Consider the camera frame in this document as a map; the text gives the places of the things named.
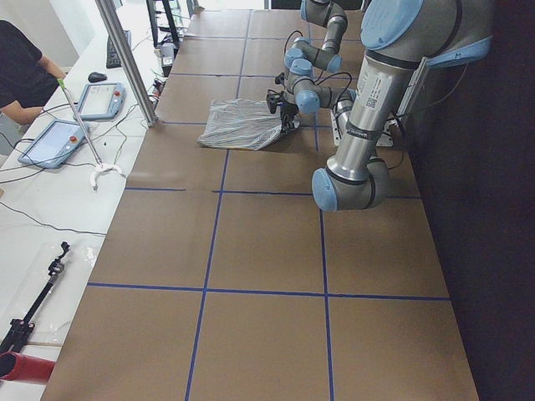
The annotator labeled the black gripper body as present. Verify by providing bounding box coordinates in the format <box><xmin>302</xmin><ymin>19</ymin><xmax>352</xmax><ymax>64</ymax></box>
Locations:
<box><xmin>280</xmin><ymin>100</ymin><xmax>298</xmax><ymax>121</ymax></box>

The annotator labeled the striped polo shirt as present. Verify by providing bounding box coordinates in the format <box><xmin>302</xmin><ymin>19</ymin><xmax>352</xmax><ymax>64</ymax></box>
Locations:
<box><xmin>197</xmin><ymin>99</ymin><xmax>300</xmax><ymax>150</ymax></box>

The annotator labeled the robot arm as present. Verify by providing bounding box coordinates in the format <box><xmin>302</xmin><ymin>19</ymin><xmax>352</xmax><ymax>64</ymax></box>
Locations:
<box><xmin>283</xmin><ymin>1</ymin><xmax>348</xmax><ymax>73</ymax></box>
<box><xmin>280</xmin><ymin>1</ymin><xmax>495</xmax><ymax>211</ymax></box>

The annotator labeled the black keyboard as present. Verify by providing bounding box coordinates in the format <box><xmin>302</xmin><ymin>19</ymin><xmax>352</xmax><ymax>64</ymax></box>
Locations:
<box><xmin>105</xmin><ymin>30</ymin><xmax>131</xmax><ymax>69</ymax></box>

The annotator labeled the far teach pendant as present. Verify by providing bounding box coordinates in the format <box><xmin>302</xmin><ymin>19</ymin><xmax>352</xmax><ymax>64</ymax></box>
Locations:
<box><xmin>77</xmin><ymin>83</ymin><xmax>125</xmax><ymax>121</ymax></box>

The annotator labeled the teach pendant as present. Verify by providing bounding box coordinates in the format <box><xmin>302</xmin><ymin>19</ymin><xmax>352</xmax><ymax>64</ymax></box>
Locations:
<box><xmin>77</xmin><ymin>83</ymin><xmax>125</xmax><ymax>121</ymax></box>
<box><xmin>18</xmin><ymin>119</ymin><xmax>85</xmax><ymax>169</ymax></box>

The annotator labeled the silver reacher grabber stick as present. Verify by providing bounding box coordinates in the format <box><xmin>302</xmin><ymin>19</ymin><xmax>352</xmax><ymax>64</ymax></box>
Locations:
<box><xmin>57</xmin><ymin>79</ymin><xmax>123</xmax><ymax>191</ymax></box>

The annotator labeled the black computer mouse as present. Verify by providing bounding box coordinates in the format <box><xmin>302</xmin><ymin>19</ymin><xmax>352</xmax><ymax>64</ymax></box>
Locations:
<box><xmin>88</xmin><ymin>72</ymin><xmax>108</xmax><ymax>83</ymax></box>

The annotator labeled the near teach pendant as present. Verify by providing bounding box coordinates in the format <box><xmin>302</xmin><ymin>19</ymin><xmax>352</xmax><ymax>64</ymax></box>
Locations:
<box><xmin>18</xmin><ymin>119</ymin><xmax>85</xmax><ymax>169</ymax></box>

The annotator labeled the person in black shirt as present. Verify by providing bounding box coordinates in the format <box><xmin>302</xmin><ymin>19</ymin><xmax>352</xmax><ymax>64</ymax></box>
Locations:
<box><xmin>1</xmin><ymin>20</ymin><xmax>66</xmax><ymax>125</ymax></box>

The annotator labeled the black grabber tool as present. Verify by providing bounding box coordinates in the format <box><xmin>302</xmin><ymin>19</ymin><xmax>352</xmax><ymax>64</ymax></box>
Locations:
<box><xmin>1</xmin><ymin>241</ymin><xmax>70</xmax><ymax>354</ymax></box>

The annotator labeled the red cylinder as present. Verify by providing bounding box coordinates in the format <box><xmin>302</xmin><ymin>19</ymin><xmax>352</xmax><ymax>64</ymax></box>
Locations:
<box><xmin>1</xmin><ymin>352</ymin><xmax>55</xmax><ymax>384</ymax></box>

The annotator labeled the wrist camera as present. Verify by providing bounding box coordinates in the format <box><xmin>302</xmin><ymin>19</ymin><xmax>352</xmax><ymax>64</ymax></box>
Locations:
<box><xmin>266</xmin><ymin>89</ymin><xmax>284</xmax><ymax>114</ymax></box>

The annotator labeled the white mounting post base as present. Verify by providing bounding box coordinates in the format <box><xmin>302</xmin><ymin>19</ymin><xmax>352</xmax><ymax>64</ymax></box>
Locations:
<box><xmin>330</xmin><ymin>108</ymin><xmax>394</xmax><ymax>148</ymax></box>

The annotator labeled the aluminium frame post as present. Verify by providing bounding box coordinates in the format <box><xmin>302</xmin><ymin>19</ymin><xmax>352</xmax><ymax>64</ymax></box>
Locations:
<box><xmin>95</xmin><ymin>0</ymin><xmax>157</xmax><ymax>127</ymax></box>

